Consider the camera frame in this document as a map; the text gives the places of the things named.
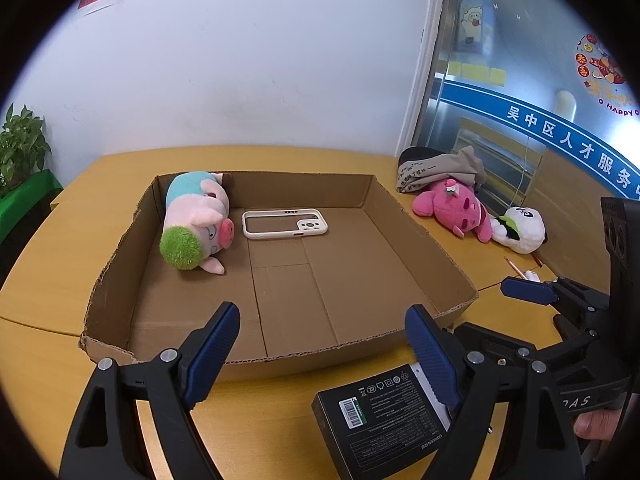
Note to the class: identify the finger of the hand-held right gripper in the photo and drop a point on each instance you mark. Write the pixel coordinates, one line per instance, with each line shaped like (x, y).
(530, 290)
(500, 345)

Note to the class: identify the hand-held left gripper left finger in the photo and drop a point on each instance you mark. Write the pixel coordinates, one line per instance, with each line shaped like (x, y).
(215, 350)

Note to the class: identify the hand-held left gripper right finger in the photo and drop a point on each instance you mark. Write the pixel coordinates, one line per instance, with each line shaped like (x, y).
(430, 355)

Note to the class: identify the black product box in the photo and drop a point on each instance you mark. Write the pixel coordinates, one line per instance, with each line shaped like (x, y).
(380, 425)

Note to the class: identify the brown cardboard box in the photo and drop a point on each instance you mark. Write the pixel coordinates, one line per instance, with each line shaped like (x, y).
(325, 285)

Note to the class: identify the pink pig plush toy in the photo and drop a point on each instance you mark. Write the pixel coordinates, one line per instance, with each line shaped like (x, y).
(195, 215)

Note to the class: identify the white phone case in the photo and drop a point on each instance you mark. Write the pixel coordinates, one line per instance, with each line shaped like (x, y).
(315, 225)

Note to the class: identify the wooden desktop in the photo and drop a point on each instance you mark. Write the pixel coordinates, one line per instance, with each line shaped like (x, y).
(50, 270)

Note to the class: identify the person's right hand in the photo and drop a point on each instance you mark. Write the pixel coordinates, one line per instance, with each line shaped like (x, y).
(595, 425)

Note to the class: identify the pink pen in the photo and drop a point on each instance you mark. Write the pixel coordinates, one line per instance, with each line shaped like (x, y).
(514, 267)

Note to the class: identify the red pencil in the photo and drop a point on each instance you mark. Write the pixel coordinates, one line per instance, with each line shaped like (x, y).
(537, 260)

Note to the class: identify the white panda plush toy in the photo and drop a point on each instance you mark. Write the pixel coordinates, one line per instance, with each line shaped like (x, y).
(527, 230)

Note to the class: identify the pink bear plush toy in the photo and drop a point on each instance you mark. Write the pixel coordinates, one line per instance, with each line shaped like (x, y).
(450, 207)

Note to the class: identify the beige printed cloth bag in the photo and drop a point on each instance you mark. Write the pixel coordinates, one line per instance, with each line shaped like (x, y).
(440, 167)

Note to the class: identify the glass partition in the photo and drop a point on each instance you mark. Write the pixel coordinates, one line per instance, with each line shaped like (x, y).
(525, 110)

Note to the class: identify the row of yellow sticky notes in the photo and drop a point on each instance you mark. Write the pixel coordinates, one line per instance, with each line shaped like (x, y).
(475, 71)

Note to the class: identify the round red window sticker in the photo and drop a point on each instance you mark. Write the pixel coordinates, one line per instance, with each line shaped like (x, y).
(602, 70)

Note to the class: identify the green planter box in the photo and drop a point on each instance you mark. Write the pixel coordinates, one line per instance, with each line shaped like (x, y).
(25, 200)

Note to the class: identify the cartoon window poster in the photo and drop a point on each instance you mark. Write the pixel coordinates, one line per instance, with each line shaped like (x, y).
(475, 20)

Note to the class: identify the leafy green potted plant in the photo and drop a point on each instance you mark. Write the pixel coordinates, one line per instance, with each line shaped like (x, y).
(20, 145)

